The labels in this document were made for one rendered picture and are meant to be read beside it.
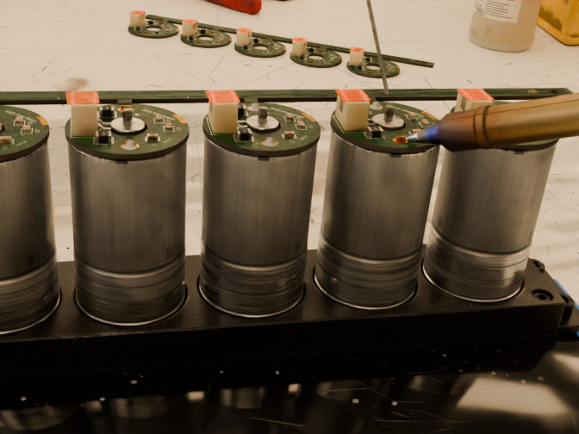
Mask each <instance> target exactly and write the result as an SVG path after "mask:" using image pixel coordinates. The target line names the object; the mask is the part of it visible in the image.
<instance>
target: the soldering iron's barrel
mask: <svg viewBox="0 0 579 434"><path fill-rule="evenodd" d="M576 136H579V92H577V93H572V94H566V95H561V96H551V97H545V98H539V99H534V100H529V101H523V102H513V103H507V104H502V105H496V106H491V105H487V106H481V107H479V108H475V109H470V110H464V111H458V112H453V113H448V114H446V115H445V116H444V117H443V118H442V119H441V120H440V122H439V140H440V143H441V145H442V146H443V147H444V148H445V149H446V150H448V151H450V152H462V151H469V150H476V149H484V150H488V149H495V148H496V147H497V146H510V145H517V144H523V143H530V142H537V141H544V140H556V139H563V138H570V137H576Z"/></svg>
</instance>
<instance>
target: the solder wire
mask: <svg viewBox="0 0 579 434"><path fill-rule="evenodd" d="M366 3H367V8H368V12H369V17H370V24H371V28H372V33H373V37H374V41H375V46H376V50H377V57H378V62H379V66H380V71H381V75H382V80H383V87H384V91H385V95H388V94H389V88H388V84H387V80H386V76H385V71H384V67H383V59H382V54H381V50H380V46H379V41H378V37H377V29H376V24H375V21H374V16H373V12H372V7H371V3H370V0H366Z"/></svg>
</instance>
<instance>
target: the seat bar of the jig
mask: <svg viewBox="0 0 579 434"><path fill-rule="evenodd" d="M317 250H318V249H309V250H308V252H307V261H306V269H305V277H304V286H303V295H302V301H301V302H300V304H299V305H298V306H297V307H295V308H294V309H292V310H291V311H289V312H287V313H285V314H282V315H279V316H276V317H271V318H266V319H245V318H239V317H234V316H231V315H227V314H224V313H221V312H219V311H217V310H215V309H213V308H212V307H211V306H209V305H208V304H207V303H206V302H205V301H204V300H203V299H202V297H201V296H200V294H199V283H200V255H186V256H185V301H184V304H183V305H182V307H181V308H180V309H179V310H178V311H177V312H176V313H174V314H173V315H172V316H171V317H169V318H168V319H164V320H162V321H160V322H158V323H154V324H151V325H144V326H136V327H119V326H112V325H105V324H101V323H98V322H96V321H94V320H92V319H89V318H88V317H86V316H85V315H84V314H82V313H81V312H80V311H79V309H78V307H77V302H76V287H75V272H74V261H64V262H58V272H59V295H60V305H59V308H58V309H57V311H56V312H55V313H54V314H53V315H52V316H51V317H50V318H49V319H47V320H46V321H45V322H43V323H41V324H39V325H38V326H35V327H33V328H31V329H28V330H26V331H23V332H18V333H13V334H9V335H2V336H0V379H9V378H20V377H31V376H43V375H64V374H76V373H87V372H98V371H110V370H121V369H143V368H153V367H164V366H176V365H187V364H198V363H220V362H232V361H243V360H254V359H266V358H277V357H298V356H310V355H321V354H333V353H344V352H355V351H367V350H388V349H400V348H411V347H422V346H434V345H445V344H467V343H478V342H489V341H501V340H512V339H523V338H545V337H555V336H556V335H557V330H558V327H559V324H560V321H561V318H562V315H563V310H564V307H565V303H566V302H565V301H564V299H563V298H562V297H561V296H560V294H559V293H558V292H557V291H556V290H555V289H554V288H553V287H552V286H551V284H550V283H549V282H548V280H547V279H546V278H545V277H544V275H543V274H542V273H541V272H540V271H539V269H538V268H537V267H536V265H535V264H534V263H533V261H532V260H531V259H530V258H529V257H528V260H527V264H526V269H525V273H524V276H523V280H522V283H521V287H520V292H519V293H518V294H517V295H516V296H515V297H514V298H512V299H510V300H508V301H503V302H497V303H478V302H471V301H464V300H460V299H458V298H455V297H452V296H450V295H448V294H445V293H443V292H441V291H440V290H438V289H436V288H435V287H434V286H433V285H432V284H430V283H429V282H428V280H427V279H426V278H425V277H424V275H423V273H422V267H423V263H424V257H425V252H426V244H423V247H422V253H421V257H420V266H419V271H418V275H417V281H416V285H415V291H414V297H413V298H412V300H410V301H409V302H408V303H406V304H405V305H403V306H401V307H397V308H393V309H390V310H382V311H367V310H360V309H356V308H351V307H346V306H343V305H341V304H339V303H337V302H335V301H332V300H330V299H329V298H327V297H326V296H325V295H324V294H323V293H322V292H321V291H320V290H319V289H318V288H317V287H316V285H315V283H314V274H315V265H316V258H317Z"/></svg>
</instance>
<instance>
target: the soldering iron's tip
mask: <svg viewBox="0 0 579 434"><path fill-rule="evenodd" d="M405 140H406V141H407V142H413V143H422V144H431V145H441V143H440V140H439V123H438V124H436V125H433V126H431V127H428V128H425V129H423V130H420V131H419V132H416V133H412V134H410V135H408V136H406V138H405ZM441 146H442V145H441Z"/></svg>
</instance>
